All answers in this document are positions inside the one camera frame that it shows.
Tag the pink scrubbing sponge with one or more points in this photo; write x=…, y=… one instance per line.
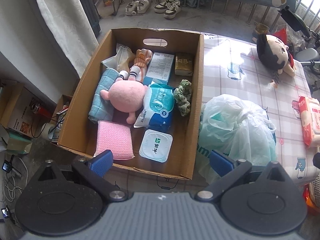
x=116, y=138

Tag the black white sneaker left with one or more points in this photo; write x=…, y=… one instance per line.
x=162, y=6

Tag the white shoe right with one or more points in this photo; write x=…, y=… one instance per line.
x=142, y=6

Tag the light blue box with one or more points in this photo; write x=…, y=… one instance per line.
x=159, y=68

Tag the pink wet wipes pack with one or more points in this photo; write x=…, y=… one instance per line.
x=309, y=114

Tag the brown cardboard box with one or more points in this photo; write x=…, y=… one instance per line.
x=79, y=135

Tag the black white sneaker right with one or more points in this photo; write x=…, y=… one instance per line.
x=172, y=10

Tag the black suitcase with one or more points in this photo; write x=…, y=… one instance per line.
x=92, y=15

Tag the red canister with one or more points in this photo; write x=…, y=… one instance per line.
x=38, y=109

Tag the small cardboard box of items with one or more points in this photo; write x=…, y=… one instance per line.
x=58, y=118

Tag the green white scrunchie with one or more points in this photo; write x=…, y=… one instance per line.
x=182, y=96

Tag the large printed cardboard box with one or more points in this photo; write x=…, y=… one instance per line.
x=18, y=110

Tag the white plastic bag blue print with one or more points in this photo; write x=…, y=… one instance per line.
x=239, y=129

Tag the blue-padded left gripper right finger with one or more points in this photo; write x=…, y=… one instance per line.
x=221, y=163

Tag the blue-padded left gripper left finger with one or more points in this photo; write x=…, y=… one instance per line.
x=101, y=163

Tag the black white sneaker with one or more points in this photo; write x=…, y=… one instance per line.
x=172, y=10
x=162, y=6

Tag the white shoe left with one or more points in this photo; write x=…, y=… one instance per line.
x=131, y=8

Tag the clear bag of yellow contents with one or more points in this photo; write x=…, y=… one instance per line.
x=121, y=60

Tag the pink plush toy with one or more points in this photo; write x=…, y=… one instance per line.
x=125, y=95

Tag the white shoe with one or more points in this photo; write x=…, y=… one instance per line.
x=142, y=6
x=131, y=8

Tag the black exercise bike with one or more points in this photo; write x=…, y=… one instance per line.
x=308, y=53

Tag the black-haired plush doll red scarf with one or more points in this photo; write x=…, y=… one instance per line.
x=274, y=54

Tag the white round-cornered lidded cup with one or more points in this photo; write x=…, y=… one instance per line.
x=155, y=145

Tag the blue white tissue pack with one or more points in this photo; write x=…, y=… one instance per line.
x=158, y=105

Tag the white curtain cloth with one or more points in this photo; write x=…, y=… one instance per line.
x=69, y=25

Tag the plaid floral tablecloth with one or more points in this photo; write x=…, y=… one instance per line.
x=231, y=66

